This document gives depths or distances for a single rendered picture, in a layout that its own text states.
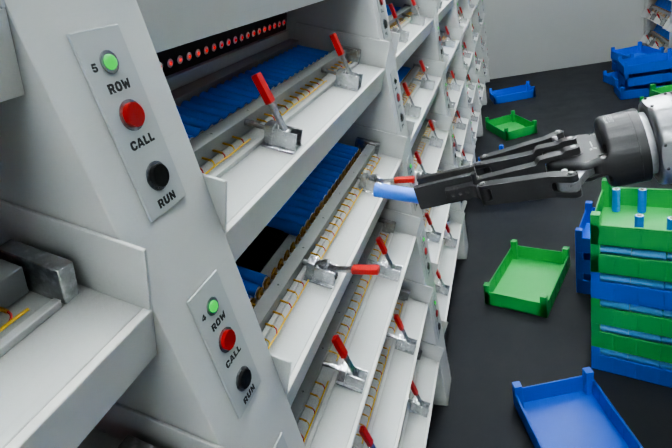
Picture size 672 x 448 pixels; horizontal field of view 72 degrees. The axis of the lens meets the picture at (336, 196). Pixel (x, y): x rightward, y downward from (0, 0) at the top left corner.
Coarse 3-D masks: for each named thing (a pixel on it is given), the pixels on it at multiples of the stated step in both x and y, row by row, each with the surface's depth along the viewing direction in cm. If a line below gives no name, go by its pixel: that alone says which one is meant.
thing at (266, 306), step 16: (368, 144) 95; (368, 160) 91; (352, 176) 82; (336, 192) 77; (336, 208) 73; (320, 224) 68; (336, 224) 71; (304, 240) 64; (304, 256) 62; (288, 272) 58; (272, 288) 55; (288, 288) 58; (304, 288) 58; (256, 304) 53; (272, 304) 53
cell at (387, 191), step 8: (376, 184) 58; (384, 184) 58; (376, 192) 58; (384, 192) 57; (392, 192) 57; (400, 192) 57; (408, 192) 57; (400, 200) 57; (408, 200) 57; (416, 200) 56
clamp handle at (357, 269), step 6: (354, 264) 60; (330, 270) 60; (336, 270) 60; (342, 270) 59; (348, 270) 59; (354, 270) 59; (360, 270) 58; (366, 270) 58; (372, 270) 58; (378, 270) 58
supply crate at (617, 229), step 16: (608, 192) 120; (624, 192) 119; (656, 192) 115; (608, 208) 121; (624, 208) 120; (656, 208) 116; (592, 224) 108; (608, 224) 115; (624, 224) 113; (656, 224) 111; (592, 240) 110; (608, 240) 108; (624, 240) 105; (640, 240) 103; (656, 240) 102
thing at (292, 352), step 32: (352, 128) 97; (384, 160) 95; (352, 224) 74; (320, 256) 66; (352, 256) 67; (320, 288) 60; (288, 320) 55; (320, 320) 55; (288, 352) 51; (288, 384) 45
